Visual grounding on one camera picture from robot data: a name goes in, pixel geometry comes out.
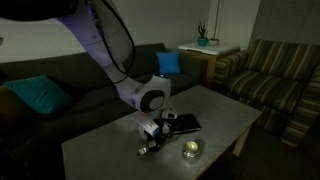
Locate window blinds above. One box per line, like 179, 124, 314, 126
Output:
248, 0, 320, 46

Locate mustard pillow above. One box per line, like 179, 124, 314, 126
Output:
0, 83, 26, 129

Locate blue pillow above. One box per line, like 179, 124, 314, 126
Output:
155, 50, 182, 75

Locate teal pillow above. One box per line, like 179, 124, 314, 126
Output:
3, 73, 75, 116

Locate green spiky plant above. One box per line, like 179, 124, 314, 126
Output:
197, 19, 209, 39

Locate candle in glass jar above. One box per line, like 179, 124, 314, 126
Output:
181, 139, 202, 161

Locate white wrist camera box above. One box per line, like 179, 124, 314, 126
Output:
130, 114, 161, 136

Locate small white pot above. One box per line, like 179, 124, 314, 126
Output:
208, 38, 221, 47

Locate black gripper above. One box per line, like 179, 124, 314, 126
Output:
145, 119, 173, 154

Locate black spiral notebook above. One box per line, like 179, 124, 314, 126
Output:
168, 113, 202, 136

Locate dark patterned sofa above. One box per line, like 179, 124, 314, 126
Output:
0, 42, 214, 180

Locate wooden side table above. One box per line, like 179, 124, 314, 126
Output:
178, 49, 242, 90

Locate striped armchair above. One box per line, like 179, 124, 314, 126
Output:
212, 38, 320, 148

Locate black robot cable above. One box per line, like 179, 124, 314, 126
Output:
87, 0, 137, 85

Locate teal plant pot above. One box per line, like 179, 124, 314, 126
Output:
196, 36, 210, 47

